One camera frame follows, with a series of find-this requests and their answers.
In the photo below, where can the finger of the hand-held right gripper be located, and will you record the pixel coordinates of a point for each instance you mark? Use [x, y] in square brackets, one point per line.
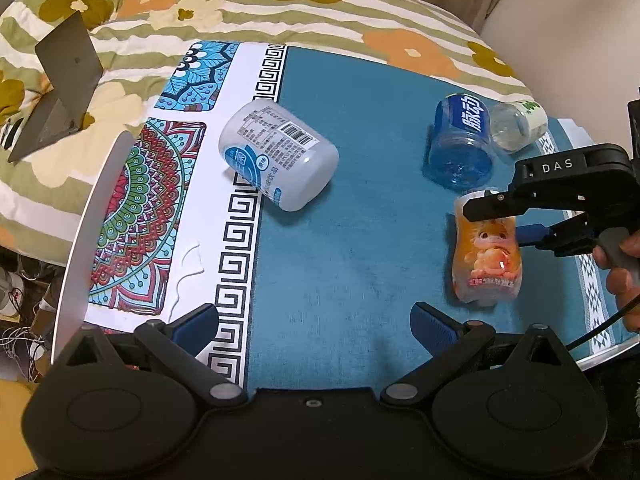
[495, 205]
[534, 235]

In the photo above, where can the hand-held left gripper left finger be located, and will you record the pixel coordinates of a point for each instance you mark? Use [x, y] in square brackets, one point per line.
[196, 324]

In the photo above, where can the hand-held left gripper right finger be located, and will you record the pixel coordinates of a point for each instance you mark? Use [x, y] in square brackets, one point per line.
[431, 324]

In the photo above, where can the orange cartoon print cup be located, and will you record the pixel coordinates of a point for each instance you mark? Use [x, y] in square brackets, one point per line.
[487, 265]

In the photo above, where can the white labelled plastic cup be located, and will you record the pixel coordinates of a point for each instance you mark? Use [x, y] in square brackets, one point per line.
[280, 155]

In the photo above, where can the person's right hand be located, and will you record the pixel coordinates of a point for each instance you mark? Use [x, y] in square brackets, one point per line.
[619, 282]

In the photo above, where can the blue drink bottle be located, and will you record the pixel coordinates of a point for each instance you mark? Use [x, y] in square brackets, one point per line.
[460, 145]

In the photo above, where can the patterned teal table mat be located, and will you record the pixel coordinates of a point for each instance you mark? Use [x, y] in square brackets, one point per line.
[350, 240]

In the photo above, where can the beige sofa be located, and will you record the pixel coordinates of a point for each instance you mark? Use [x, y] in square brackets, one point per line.
[550, 5]

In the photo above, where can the floral striped blanket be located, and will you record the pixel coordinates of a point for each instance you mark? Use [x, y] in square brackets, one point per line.
[310, 15]

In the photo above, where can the grey laptop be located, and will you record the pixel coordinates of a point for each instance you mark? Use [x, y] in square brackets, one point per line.
[65, 75]

